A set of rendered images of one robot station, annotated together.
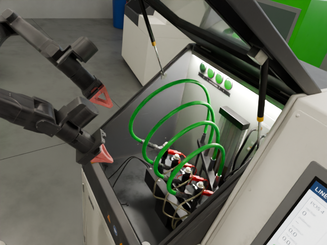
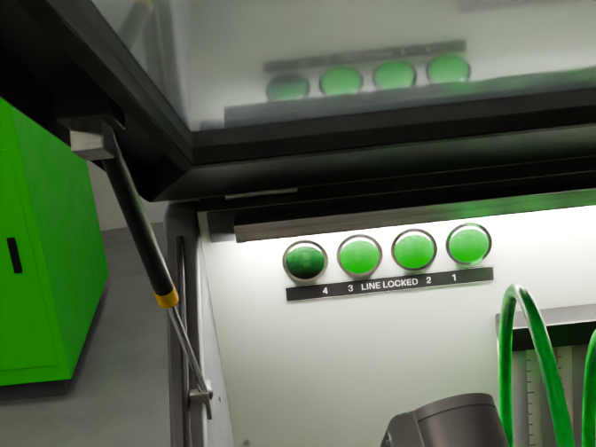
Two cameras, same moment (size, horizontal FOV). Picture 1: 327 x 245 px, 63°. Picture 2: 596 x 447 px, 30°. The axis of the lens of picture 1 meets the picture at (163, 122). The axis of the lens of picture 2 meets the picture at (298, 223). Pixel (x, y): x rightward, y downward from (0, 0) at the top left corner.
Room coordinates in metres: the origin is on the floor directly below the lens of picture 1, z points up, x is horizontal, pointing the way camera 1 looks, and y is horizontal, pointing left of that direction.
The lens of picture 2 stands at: (0.52, 0.74, 1.90)
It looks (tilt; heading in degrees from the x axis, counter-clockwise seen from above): 23 degrees down; 308
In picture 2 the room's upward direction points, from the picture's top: 7 degrees counter-clockwise
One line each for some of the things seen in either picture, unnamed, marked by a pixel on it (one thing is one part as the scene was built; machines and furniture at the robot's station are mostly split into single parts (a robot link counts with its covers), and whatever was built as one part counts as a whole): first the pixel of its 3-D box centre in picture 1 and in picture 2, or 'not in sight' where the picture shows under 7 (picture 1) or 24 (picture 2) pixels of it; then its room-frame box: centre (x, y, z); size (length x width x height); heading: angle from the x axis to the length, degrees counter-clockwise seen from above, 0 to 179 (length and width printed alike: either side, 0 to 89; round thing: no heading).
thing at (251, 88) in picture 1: (232, 75); (486, 204); (1.03, -0.24, 1.43); 0.54 x 0.03 x 0.02; 35
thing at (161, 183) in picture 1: (172, 203); not in sight; (0.78, -0.10, 0.91); 0.34 x 0.10 x 0.15; 35
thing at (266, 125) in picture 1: (257, 154); not in sight; (0.84, -0.38, 1.20); 0.13 x 0.03 x 0.31; 35
